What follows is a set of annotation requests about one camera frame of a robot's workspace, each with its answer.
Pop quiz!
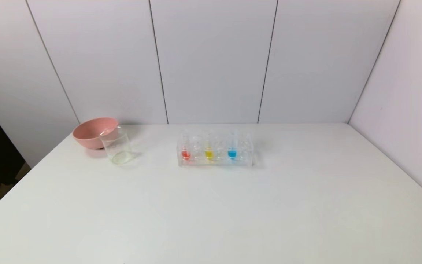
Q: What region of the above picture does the clear plastic test tube rack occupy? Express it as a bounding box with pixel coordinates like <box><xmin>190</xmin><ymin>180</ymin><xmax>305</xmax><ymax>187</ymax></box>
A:
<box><xmin>177</xmin><ymin>131</ymin><xmax>260</xmax><ymax>168</ymax></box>

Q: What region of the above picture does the test tube with yellow pigment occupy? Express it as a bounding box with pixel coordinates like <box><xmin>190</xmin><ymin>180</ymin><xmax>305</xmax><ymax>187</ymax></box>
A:
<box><xmin>204</xmin><ymin>130</ymin><xmax>214</xmax><ymax>161</ymax></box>

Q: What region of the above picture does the clear glass beaker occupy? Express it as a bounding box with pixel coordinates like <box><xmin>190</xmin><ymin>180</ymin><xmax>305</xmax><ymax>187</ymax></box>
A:
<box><xmin>99</xmin><ymin>126</ymin><xmax>135</xmax><ymax>165</ymax></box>

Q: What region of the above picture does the pink bowl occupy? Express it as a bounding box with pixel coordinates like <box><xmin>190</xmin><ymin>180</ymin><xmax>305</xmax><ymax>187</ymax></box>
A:
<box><xmin>73</xmin><ymin>117</ymin><xmax>119</xmax><ymax>150</ymax></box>

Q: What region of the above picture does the test tube with red pigment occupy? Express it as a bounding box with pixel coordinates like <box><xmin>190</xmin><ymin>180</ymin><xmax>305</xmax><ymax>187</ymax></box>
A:
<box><xmin>181</xmin><ymin>129</ymin><xmax>192</xmax><ymax>161</ymax></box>

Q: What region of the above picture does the test tube with blue pigment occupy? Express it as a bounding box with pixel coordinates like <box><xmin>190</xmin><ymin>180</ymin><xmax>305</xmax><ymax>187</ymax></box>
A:
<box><xmin>227</xmin><ymin>128</ymin><xmax>238</xmax><ymax>161</ymax></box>

